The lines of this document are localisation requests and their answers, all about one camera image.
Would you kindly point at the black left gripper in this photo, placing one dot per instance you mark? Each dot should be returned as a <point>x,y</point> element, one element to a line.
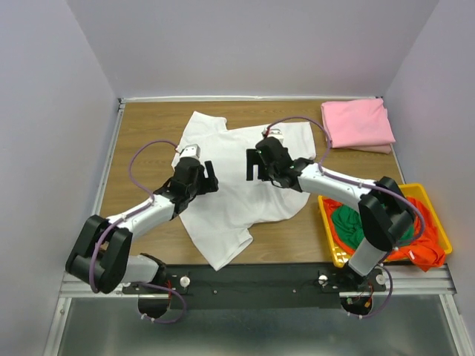
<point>208,184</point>

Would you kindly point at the folded pink t shirt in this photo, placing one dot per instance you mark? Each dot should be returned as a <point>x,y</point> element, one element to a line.
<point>361,125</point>

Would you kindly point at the aluminium frame rail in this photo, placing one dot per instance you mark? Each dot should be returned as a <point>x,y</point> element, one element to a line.
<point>407,280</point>

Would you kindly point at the white t shirt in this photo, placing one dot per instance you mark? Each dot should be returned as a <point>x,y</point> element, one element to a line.
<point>218,223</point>

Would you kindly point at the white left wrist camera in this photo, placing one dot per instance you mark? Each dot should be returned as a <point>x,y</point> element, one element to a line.
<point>190,151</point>

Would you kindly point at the yellow plastic basket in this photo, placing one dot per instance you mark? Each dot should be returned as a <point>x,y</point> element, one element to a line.
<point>429,251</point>

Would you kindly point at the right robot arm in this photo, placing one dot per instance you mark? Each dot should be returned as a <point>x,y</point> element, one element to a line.
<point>386,215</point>

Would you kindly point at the orange t shirt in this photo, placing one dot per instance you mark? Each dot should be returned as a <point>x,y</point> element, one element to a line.
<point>344,232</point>

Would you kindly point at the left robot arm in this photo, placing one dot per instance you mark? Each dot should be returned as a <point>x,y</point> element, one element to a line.
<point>101,255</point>

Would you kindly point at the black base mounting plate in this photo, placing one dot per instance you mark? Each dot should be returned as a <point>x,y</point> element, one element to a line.
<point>258,286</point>

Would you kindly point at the green t shirt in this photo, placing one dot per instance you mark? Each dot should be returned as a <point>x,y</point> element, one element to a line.
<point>348,226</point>

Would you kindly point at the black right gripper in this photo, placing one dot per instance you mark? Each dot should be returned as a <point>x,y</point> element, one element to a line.
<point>253,159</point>

